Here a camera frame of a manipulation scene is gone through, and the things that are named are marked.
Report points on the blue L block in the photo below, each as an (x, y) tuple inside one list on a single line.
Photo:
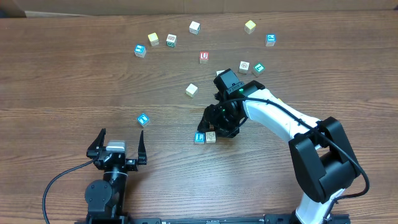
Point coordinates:
[(199, 138)]

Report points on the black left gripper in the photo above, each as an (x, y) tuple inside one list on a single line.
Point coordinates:
[(132, 164)]

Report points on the plain wood block R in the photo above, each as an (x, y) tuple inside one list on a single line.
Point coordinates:
[(219, 72)]

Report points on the wood block green J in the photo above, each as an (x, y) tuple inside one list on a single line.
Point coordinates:
[(194, 27)]

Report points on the yellow top block far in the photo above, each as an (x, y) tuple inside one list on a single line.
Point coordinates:
[(249, 27)]

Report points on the yellow block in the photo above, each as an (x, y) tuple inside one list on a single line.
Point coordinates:
[(249, 27), (153, 39)]

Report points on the red U block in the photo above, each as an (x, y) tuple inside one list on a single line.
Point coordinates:
[(204, 57)]

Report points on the plain wood block S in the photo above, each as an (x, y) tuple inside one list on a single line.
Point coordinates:
[(191, 90)]

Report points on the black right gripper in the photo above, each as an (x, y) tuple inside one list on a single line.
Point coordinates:
[(210, 119)]

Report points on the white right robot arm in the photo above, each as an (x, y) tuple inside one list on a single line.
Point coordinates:
[(324, 161)]

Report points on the blue P block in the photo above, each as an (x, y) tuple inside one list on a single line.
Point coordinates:
[(270, 40)]

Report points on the green B block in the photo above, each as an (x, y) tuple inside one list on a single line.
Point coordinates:
[(171, 40)]

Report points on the blue top block left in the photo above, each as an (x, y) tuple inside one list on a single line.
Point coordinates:
[(140, 51)]

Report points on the brown engraved wood block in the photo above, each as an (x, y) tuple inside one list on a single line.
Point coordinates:
[(210, 137)]

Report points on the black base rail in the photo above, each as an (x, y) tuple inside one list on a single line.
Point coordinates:
[(211, 220)]

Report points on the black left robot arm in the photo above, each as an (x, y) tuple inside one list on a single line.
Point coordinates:
[(105, 197)]

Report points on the wood block red side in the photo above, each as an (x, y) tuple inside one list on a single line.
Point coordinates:
[(243, 67)]

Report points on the yellow top block left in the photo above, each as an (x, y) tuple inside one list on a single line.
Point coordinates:
[(153, 39)]

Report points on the blue T block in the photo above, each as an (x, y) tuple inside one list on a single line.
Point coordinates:
[(143, 120)]

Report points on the green 7 block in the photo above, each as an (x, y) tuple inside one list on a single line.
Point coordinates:
[(258, 69)]

